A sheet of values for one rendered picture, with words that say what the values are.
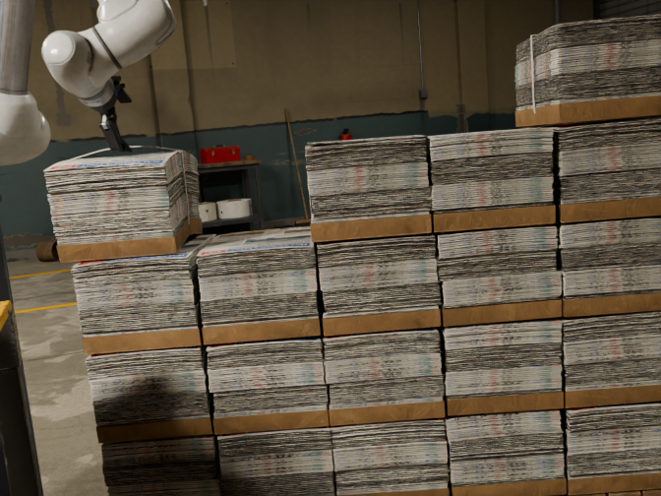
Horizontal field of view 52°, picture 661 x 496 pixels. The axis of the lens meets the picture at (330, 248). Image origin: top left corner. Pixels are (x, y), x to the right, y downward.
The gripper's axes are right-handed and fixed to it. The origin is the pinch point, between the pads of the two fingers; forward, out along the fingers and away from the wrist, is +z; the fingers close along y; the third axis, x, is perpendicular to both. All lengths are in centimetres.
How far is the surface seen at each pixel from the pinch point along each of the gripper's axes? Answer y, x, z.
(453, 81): -325, 222, 688
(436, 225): 36, 77, -9
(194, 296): 48, 18, -5
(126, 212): 27.1, 3.9, -11.2
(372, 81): -315, 110, 649
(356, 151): 18, 59, -16
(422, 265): 44, 73, -6
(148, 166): 18.3, 10.8, -16.8
